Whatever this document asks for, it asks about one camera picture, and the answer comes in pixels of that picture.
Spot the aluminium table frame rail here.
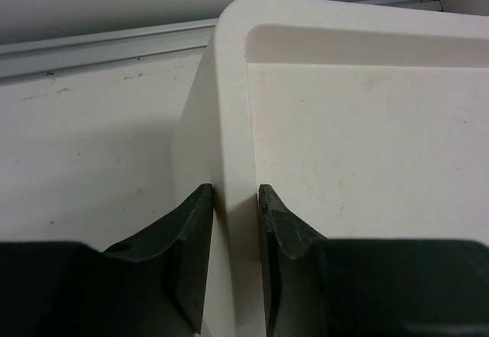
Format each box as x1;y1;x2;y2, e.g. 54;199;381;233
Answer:
0;0;440;80

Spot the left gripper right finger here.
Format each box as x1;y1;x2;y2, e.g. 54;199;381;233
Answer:
258;184;488;336

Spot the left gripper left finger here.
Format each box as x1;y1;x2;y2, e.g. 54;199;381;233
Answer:
1;183;213;336

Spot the white drawer cabinet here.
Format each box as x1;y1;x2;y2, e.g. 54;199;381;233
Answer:
171;0;488;336

